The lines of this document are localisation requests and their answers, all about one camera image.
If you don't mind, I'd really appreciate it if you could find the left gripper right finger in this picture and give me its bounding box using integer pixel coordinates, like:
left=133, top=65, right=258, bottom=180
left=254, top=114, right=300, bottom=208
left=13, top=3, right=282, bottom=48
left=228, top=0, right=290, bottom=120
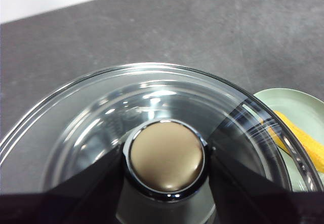
left=209, top=146, right=324, bottom=224

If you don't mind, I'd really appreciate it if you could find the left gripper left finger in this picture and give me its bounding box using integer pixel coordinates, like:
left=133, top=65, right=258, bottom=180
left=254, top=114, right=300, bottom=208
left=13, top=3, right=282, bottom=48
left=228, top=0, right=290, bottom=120
left=0, top=144, right=127, bottom=224

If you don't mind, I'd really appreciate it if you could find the yellow corn cob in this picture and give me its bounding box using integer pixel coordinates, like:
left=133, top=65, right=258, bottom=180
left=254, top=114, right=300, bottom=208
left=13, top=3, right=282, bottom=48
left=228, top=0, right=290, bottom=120
left=265, top=110, right=324, bottom=174

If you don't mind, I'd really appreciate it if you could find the glass lid with knob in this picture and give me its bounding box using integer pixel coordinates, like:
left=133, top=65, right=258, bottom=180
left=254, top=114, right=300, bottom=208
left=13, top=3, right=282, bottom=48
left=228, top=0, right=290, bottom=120
left=0, top=62, right=323, bottom=224

